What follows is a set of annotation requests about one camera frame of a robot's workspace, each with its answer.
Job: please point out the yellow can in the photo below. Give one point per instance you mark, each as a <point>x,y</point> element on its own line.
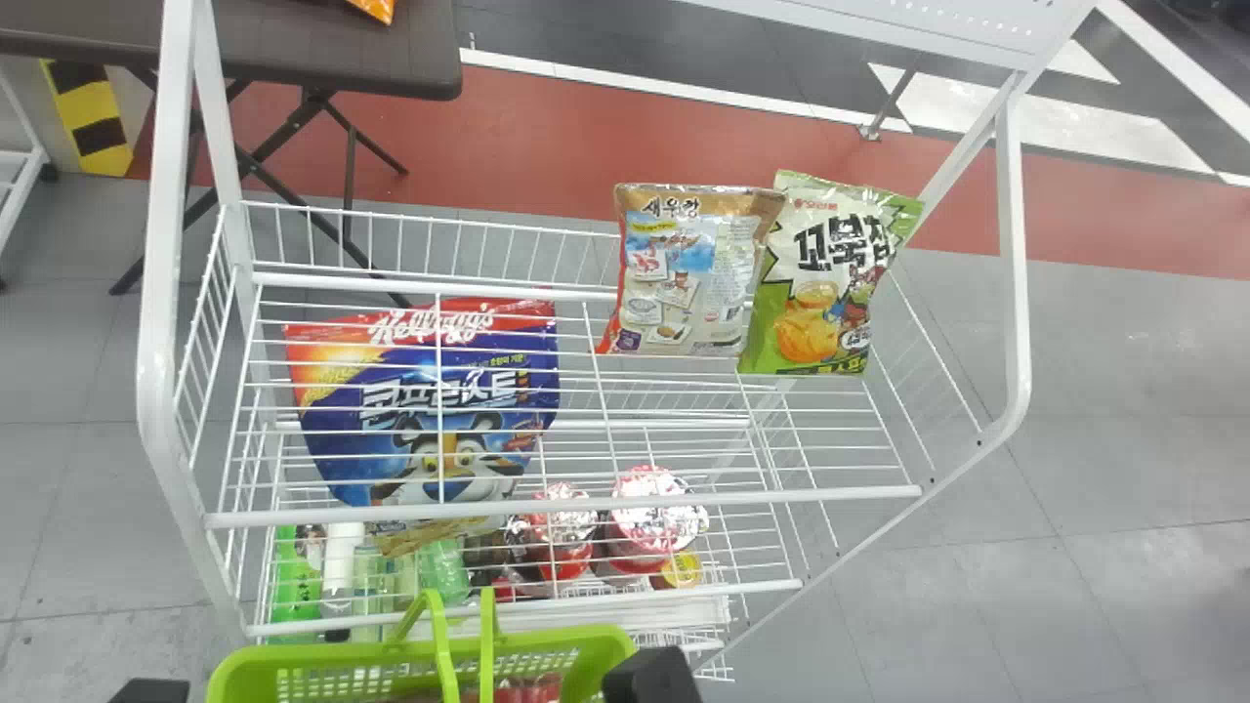
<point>682,570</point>

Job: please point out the green snack packet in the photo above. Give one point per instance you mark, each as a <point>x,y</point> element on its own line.
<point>830,283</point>

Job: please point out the white shelf trolley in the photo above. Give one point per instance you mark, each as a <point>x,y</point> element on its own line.
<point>18,181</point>

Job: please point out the orange snack packet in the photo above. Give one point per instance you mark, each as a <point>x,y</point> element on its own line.
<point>373,9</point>

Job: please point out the beige snack packet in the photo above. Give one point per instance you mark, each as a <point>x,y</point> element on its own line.
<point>684,273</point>

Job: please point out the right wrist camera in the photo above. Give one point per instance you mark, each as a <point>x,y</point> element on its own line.
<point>649,679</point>

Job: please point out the white bottle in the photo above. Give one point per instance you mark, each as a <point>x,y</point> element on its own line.
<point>342,561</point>

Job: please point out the yellow black striped post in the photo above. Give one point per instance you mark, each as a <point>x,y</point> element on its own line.
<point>90,117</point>

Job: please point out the red noodle cup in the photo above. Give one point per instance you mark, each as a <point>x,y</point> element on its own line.
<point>654,517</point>
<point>562,537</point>

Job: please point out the green basket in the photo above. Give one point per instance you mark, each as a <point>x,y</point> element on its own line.
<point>410,669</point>

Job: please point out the dark side table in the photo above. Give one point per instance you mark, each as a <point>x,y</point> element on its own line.
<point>322,49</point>

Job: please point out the clear green bottle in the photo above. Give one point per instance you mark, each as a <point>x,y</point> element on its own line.
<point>444,571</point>

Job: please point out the blue cereal bag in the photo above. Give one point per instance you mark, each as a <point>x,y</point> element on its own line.
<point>430,391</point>

